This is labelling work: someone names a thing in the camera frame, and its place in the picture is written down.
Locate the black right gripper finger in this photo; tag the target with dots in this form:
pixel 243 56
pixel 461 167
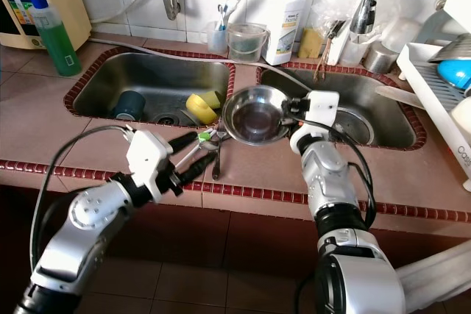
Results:
pixel 291 118
pixel 292 102

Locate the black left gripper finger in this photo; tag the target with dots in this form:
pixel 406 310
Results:
pixel 185 143
pixel 196 169

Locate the white green training chopsticks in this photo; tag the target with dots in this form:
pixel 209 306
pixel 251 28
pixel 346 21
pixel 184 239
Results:
pixel 202 136

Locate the stainless steel bowl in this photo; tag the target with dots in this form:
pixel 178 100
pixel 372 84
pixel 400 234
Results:
pixel 254 119

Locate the dark teal plastic cup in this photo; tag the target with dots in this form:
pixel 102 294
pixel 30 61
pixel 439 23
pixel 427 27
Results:
pixel 129 106

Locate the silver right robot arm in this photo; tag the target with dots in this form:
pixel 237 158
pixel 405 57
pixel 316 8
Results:
pixel 327 182

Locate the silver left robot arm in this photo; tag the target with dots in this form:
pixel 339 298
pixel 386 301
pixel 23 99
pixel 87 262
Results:
pixel 77 240

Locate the steel fork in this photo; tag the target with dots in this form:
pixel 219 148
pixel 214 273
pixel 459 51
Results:
pixel 221 141

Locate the yellow green sponge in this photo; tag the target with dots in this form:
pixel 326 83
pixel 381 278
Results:
pixel 215 98

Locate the white dish brush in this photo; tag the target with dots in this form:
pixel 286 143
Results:
pixel 338 49

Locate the clear plastic bucket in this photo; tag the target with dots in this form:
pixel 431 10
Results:
pixel 246 45

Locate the white detergent bottle yellow cap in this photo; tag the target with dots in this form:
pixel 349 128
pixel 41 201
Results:
pixel 284 27

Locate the clear plastic container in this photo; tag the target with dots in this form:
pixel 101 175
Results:
pixel 353 53

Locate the stainless steel sink basin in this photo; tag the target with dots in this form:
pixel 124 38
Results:
pixel 390 126
pixel 125 71

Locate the clear toothbrush cup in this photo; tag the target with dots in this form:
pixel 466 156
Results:
pixel 216 40

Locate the steel cup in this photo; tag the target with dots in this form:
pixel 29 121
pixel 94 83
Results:
pixel 381 59

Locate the cream plastic paddle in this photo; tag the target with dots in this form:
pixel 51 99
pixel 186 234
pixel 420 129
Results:
pixel 401 97

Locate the clear plastic bag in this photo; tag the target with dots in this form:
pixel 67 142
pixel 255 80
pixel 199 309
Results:
pixel 331 5

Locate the blue toothbrush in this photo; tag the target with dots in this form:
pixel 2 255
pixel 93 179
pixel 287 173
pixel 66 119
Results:
pixel 222 16

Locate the white toothbrush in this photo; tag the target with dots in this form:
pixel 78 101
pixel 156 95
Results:
pixel 234 5

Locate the white dish rack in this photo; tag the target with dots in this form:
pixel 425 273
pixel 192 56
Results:
pixel 423 86

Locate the frosted plastic container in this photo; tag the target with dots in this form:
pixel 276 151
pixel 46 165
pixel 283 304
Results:
pixel 401 34

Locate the green soap bottle blue cap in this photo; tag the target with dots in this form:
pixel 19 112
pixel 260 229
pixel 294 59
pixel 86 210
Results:
pixel 60 49

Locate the white ceramic mug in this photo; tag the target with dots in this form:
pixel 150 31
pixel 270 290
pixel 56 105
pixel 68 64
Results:
pixel 461 114

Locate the blue bowl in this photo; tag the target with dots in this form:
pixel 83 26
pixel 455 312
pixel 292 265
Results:
pixel 455 75

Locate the steel mixing bowl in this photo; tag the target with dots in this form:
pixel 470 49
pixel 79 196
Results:
pixel 452 49

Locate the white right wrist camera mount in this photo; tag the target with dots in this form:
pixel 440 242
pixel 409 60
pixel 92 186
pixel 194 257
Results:
pixel 322 108

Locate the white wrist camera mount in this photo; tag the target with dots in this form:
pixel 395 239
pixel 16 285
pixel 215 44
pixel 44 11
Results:
pixel 322 108
pixel 149 158

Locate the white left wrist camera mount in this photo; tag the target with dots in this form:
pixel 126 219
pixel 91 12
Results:
pixel 149 158

